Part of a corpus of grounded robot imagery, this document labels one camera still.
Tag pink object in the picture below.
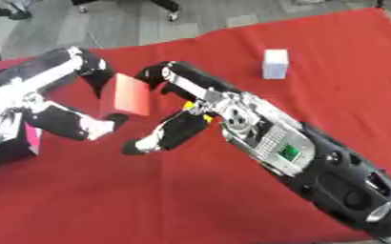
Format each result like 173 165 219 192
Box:
23 123 44 155

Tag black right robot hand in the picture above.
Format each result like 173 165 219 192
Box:
120 61 246 157

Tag black chair base with casters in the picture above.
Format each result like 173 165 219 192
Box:
70 0 184 23

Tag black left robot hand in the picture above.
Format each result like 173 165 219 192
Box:
0 46 133 143

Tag person's shoes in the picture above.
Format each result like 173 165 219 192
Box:
0 5 35 21

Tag white rectangular block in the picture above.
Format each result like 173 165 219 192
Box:
260 49 291 80

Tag red rectangular block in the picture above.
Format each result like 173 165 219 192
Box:
98 72 153 117

